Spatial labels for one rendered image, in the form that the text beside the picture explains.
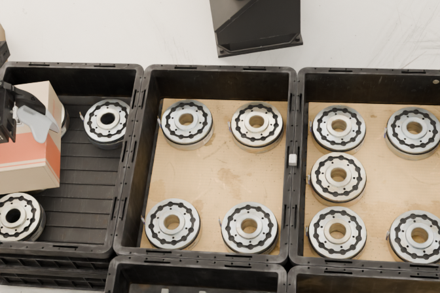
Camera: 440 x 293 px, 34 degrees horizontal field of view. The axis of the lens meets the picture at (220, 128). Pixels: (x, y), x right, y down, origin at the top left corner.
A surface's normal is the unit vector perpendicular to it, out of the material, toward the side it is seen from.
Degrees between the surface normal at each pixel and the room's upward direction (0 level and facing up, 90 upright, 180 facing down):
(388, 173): 0
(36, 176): 90
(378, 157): 0
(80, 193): 0
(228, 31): 90
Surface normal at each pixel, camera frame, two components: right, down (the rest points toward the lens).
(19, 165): -0.10, -0.51
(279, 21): 0.12, 0.84
